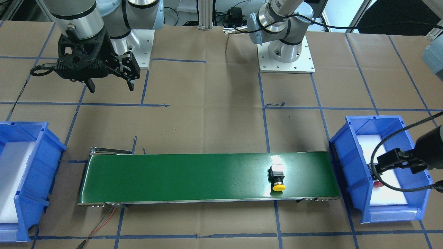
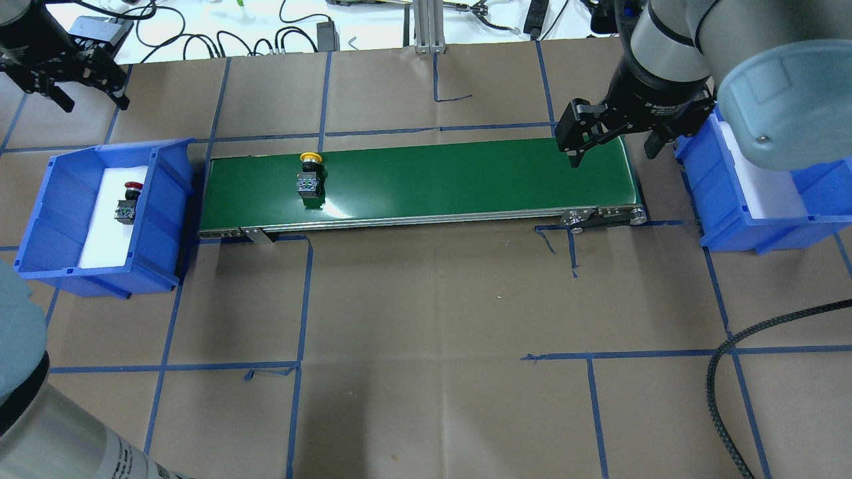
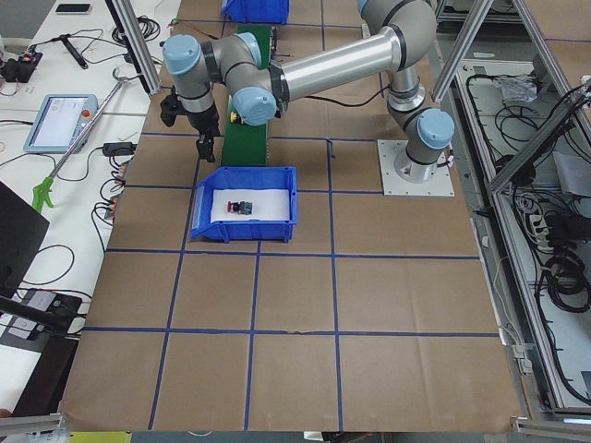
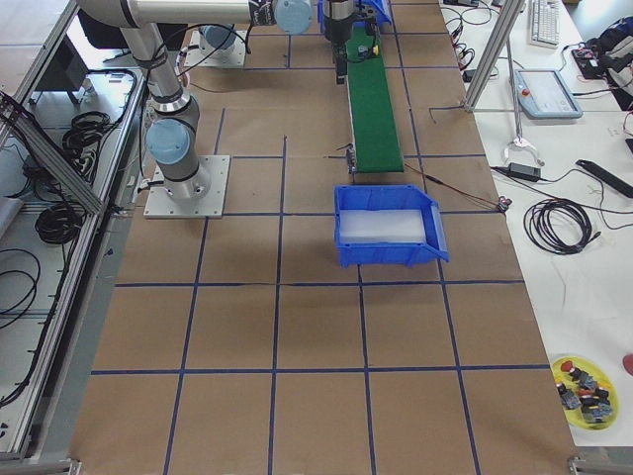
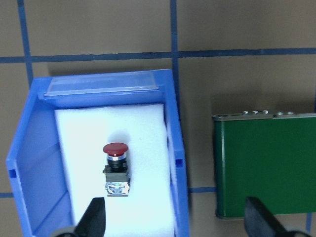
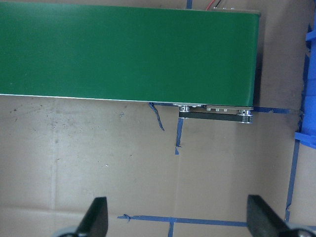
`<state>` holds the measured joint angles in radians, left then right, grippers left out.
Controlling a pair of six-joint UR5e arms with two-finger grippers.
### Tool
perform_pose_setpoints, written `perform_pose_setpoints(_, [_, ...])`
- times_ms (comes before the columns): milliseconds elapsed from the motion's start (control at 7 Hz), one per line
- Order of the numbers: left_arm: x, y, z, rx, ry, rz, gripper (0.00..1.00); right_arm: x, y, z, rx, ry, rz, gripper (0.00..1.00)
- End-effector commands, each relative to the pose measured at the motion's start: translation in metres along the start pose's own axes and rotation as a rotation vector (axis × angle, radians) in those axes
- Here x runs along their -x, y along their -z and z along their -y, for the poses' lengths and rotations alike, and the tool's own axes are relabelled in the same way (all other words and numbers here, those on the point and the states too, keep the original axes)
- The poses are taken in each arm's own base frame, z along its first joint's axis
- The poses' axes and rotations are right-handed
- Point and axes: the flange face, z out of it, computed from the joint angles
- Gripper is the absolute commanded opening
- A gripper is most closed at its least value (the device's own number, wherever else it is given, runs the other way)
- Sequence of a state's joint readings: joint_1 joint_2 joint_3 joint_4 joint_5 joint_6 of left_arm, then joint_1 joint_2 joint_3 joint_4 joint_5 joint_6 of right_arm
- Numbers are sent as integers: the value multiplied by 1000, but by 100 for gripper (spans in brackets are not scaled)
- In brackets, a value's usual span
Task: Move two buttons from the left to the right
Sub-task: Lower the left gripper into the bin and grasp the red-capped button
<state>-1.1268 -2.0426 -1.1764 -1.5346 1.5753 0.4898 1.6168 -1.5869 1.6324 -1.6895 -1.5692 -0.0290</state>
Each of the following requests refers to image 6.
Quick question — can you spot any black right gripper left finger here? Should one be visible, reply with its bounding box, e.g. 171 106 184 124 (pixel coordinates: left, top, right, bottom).
75 197 109 237

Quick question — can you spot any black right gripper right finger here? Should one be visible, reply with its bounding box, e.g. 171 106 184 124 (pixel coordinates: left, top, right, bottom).
246 195 289 237

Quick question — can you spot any blue empty bin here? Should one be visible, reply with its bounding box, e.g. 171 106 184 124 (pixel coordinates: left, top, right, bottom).
295 26 316 149

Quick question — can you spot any green conveyor belt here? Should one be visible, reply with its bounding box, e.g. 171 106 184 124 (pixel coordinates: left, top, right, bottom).
0 2 262 124

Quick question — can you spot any red black conveyor wire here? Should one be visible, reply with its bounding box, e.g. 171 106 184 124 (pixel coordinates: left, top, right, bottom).
206 0 223 10

